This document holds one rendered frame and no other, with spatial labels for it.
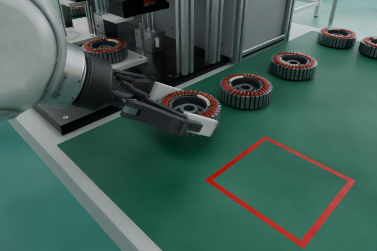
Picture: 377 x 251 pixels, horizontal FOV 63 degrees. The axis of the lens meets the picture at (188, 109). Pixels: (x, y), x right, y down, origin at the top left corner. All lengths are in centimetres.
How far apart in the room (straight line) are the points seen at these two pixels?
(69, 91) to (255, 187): 29
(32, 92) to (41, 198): 141
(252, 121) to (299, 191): 19
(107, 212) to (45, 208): 112
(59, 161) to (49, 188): 110
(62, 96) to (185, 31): 36
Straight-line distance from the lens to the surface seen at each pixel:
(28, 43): 20
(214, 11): 76
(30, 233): 150
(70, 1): 103
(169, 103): 55
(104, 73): 43
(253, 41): 92
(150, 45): 87
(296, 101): 71
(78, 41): 98
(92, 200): 47
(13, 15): 20
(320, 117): 67
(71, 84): 41
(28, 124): 67
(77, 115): 62
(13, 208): 162
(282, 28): 105
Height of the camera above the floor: 108
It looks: 31 degrees down
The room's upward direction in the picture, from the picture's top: straight up
